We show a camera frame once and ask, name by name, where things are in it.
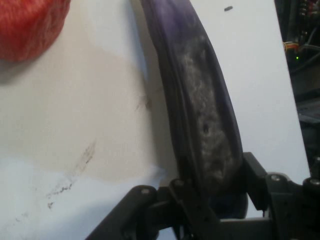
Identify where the red toy apple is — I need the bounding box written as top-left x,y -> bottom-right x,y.
0,0 -> 72,63

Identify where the dark purple toy eggplant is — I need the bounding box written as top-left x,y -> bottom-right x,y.
139,0 -> 249,219

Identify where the dark electronics with cables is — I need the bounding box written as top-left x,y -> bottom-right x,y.
274,0 -> 320,180

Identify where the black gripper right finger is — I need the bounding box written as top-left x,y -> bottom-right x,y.
219,151 -> 320,240

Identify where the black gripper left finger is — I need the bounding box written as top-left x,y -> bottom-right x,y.
87,176 -> 226,240

